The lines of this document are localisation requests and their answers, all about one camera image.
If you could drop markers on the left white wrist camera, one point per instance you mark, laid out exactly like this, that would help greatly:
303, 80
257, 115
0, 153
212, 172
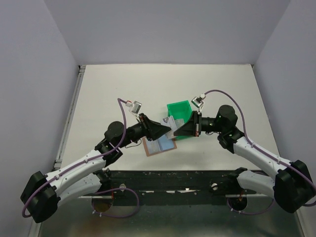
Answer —
134, 107

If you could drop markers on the green plastic bin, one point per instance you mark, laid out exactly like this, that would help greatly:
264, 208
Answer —
180, 110

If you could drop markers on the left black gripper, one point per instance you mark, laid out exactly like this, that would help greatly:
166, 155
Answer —
152, 130

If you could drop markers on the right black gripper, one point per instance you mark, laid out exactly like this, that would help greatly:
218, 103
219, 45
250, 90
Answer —
192, 127

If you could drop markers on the tan leather card holder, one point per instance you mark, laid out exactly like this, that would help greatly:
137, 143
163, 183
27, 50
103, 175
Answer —
161, 145

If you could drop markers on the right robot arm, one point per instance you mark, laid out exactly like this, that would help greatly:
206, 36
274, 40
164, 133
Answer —
288, 182

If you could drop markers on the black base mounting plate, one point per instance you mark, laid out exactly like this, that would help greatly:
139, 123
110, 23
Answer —
167, 188

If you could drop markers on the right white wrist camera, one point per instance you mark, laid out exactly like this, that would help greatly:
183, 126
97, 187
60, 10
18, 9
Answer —
198, 102

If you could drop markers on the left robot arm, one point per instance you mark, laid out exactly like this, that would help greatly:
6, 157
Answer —
44, 193

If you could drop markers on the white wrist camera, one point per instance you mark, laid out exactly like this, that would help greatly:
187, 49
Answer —
134, 107
198, 102

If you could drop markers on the silver VIP credit card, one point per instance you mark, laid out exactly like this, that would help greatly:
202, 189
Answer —
152, 147

